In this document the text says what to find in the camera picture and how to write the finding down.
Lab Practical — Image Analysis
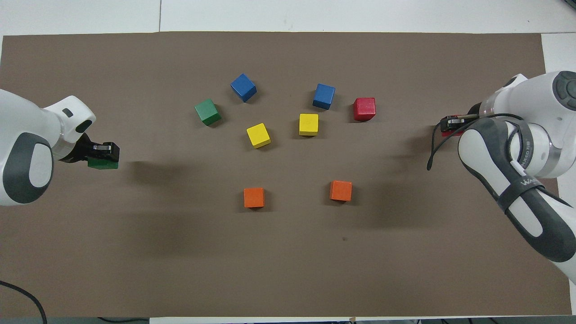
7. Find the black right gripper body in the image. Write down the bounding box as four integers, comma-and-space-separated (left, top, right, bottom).
451, 103, 482, 131

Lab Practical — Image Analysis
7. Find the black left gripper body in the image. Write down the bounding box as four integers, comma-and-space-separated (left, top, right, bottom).
67, 134, 108, 163

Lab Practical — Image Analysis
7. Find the green wooden cube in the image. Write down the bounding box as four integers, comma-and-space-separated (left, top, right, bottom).
194, 98, 222, 126
87, 157, 119, 170

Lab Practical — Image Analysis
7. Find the brown paper table mat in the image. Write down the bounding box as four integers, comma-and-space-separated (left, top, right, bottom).
0, 31, 573, 318

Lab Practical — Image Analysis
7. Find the orange wooden cube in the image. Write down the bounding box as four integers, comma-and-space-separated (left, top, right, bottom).
243, 187, 266, 209
329, 180, 353, 202

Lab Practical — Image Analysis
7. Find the blue wooden cube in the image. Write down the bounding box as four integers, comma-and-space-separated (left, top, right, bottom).
313, 83, 336, 110
230, 73, 257, 103

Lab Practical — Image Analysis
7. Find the yellow wooden cube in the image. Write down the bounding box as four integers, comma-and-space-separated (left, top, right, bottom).
299, 113, 319, 136
246, 123, 271, 149

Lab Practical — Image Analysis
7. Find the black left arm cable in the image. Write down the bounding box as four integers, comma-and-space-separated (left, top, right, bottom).
0, 280, 48, 324

